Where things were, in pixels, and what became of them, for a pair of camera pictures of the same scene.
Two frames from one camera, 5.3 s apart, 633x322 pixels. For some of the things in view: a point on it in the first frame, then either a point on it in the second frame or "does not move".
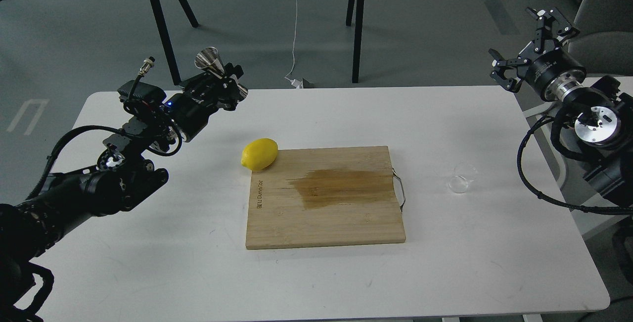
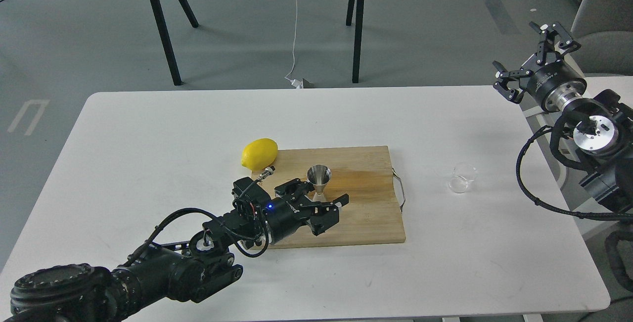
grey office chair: x=604 y=18 does not move
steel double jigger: x=209 y=59 to x=319 y=175
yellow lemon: x=259 y=154 does not move
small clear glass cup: x=463 y=176 does not move
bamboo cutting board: x=325 y=197 does not move
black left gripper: x=200 y=98 to x=284 y=214
